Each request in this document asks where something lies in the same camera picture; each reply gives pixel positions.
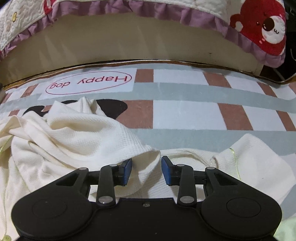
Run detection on beige bed base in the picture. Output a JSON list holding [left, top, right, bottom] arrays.
[[1, 14, 263, 84]]

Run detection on checkered Happy dog rug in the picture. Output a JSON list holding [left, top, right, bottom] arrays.
[[1, 64, 295, 177]]

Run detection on white waffle knit garment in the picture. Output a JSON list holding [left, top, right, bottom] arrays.
[[1, 98, 295, 240]]

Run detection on quilted bedspread purple ruffle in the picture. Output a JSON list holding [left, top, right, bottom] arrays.
[[1, 1, 287, 68]]

